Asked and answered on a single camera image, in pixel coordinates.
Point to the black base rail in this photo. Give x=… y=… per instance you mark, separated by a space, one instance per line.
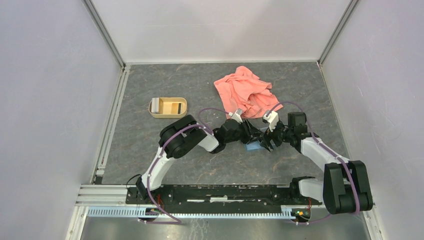
x=229 y=199

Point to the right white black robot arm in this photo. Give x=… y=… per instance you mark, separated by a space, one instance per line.
x=345 y=188

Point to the white slotted cable duct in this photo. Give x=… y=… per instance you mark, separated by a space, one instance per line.
x=145 y=213

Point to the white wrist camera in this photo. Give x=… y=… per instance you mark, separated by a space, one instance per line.
x=236 y=115
x=272 y=118

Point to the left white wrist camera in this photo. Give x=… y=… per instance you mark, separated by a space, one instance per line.
x=236 y=115

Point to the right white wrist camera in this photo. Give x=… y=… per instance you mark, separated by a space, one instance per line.
x=272 y=118

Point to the pink crumpled cloth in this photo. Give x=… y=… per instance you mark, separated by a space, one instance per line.
x=246 y=91

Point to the beige oval tray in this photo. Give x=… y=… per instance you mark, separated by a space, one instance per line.
x=169 y=108

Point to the blue card holder wallet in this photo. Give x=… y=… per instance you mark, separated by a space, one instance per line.
x=253 y=146

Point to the grey card stack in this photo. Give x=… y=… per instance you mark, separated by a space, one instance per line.
x=155 y=105

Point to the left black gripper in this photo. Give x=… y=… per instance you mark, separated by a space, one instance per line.
x=251 y=132

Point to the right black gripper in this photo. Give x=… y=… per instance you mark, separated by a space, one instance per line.
x=272 y=136

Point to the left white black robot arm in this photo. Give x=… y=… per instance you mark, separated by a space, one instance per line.
x=180 y=137

